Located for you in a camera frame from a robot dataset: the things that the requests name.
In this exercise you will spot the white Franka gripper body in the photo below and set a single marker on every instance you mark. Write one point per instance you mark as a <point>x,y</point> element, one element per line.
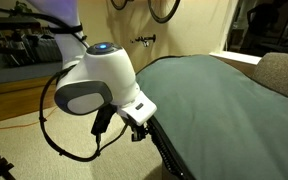
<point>137,110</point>

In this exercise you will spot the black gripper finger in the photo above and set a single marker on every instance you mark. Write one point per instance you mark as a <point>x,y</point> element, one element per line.
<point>135,135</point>
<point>145,128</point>

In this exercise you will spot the large green zip bag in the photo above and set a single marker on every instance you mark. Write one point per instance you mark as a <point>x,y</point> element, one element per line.
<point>217,116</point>

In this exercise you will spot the large bicycle wheel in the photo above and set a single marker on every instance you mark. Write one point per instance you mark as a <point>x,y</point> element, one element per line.
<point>164,21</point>

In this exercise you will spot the small bicycle wheel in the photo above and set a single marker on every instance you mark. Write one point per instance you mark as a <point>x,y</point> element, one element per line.
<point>119,8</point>

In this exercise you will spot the dark bookshelf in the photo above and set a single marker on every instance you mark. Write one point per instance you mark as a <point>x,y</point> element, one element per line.
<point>17,43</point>

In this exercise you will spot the grey fabric sofa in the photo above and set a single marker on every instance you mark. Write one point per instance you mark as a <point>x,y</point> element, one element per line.
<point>280,73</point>

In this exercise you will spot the green plant on shelf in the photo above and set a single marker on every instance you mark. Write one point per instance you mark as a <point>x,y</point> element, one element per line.
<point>22,7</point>

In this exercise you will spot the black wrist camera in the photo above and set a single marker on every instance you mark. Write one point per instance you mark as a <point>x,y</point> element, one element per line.
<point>102,120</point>

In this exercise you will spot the metal wall hook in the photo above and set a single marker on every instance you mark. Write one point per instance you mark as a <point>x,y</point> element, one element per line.
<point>144,40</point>

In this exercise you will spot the white window frame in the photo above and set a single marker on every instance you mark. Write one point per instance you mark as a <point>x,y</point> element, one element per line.
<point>234,56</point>

